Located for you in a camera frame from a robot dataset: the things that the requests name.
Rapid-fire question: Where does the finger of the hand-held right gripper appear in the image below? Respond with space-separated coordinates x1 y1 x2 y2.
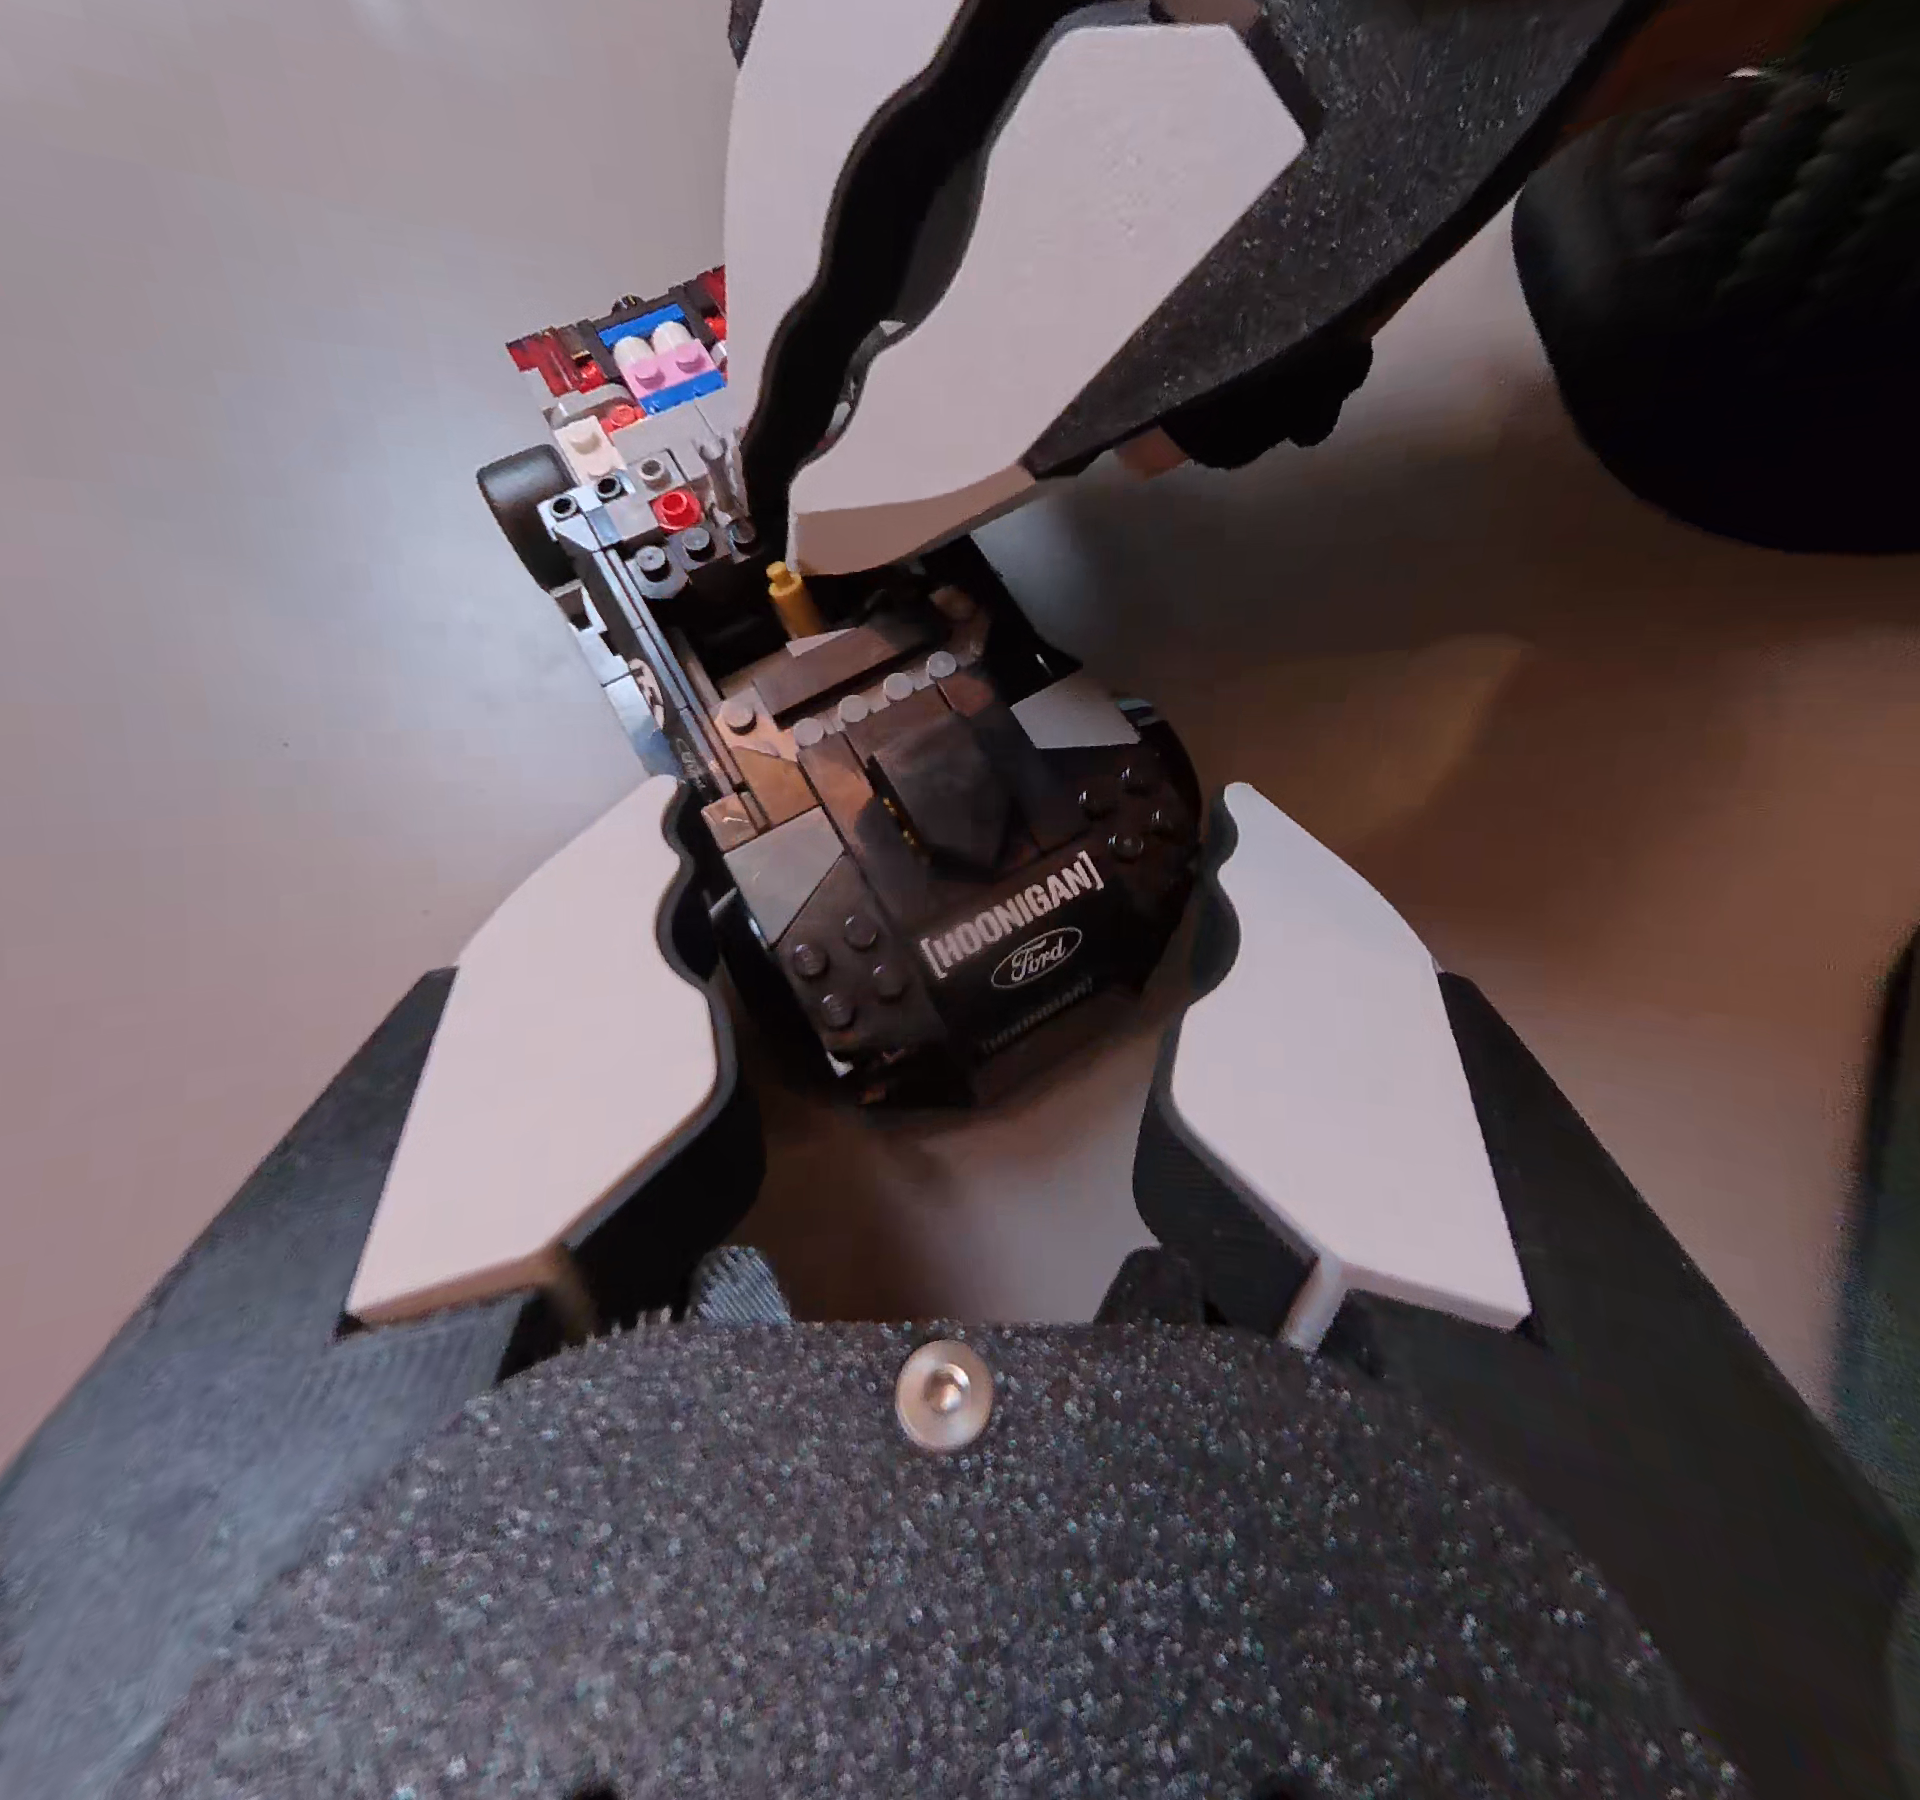
784 11 1315 582
718 0 1010 559

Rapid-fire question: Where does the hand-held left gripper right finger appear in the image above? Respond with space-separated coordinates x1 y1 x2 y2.
1133 783 1537 1354

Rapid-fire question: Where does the black textured pad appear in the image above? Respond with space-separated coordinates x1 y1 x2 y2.
1506 44 1920 559

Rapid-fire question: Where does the black lego car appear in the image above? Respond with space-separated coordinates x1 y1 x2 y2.
469 267 1214 1110

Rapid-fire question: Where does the person's right forearm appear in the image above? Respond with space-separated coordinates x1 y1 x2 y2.
1555 0 1920 158

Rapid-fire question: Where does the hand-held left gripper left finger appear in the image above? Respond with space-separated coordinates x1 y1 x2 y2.
341 774 754 1335

